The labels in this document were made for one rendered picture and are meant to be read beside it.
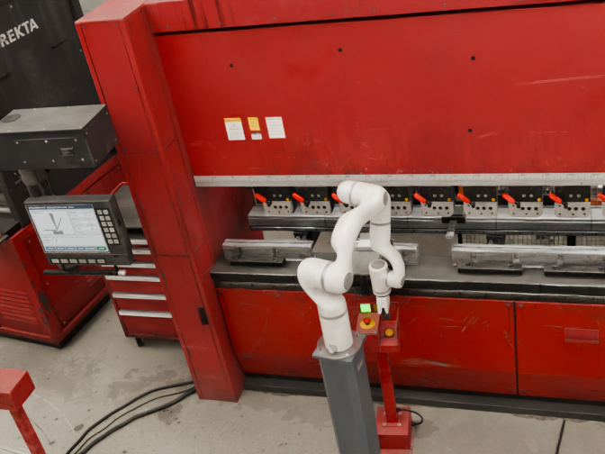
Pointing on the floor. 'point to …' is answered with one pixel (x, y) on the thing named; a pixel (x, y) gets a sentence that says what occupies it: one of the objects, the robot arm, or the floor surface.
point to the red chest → (139, 286)
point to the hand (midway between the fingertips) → (386, 315)
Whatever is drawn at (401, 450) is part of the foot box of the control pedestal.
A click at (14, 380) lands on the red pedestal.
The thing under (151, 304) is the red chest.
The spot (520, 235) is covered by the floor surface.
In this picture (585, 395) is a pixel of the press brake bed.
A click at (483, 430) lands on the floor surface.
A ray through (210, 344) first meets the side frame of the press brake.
